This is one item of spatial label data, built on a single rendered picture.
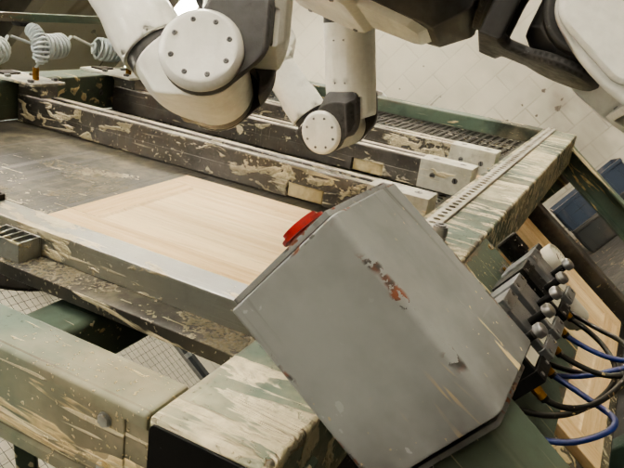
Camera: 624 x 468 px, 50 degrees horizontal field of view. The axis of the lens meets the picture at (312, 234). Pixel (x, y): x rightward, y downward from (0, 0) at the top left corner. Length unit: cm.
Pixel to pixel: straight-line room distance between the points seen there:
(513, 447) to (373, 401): 10
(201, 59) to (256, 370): 30
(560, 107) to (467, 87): 83
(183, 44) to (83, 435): 37
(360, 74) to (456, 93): 524
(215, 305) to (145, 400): 25
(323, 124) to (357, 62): 12
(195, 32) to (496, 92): 580
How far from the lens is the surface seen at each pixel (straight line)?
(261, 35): 64
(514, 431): 51
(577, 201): 531
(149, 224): 111
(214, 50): 62
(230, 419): 60
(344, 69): 117
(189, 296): 86
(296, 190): 136
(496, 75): 638
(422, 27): 90
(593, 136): 635
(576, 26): 85
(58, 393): 67
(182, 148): 150
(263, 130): 177
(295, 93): 124
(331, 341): 46
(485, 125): 258
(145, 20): 68
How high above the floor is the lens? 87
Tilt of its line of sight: 7 degrees up
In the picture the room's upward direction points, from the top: 40 degrees counter-clockwise
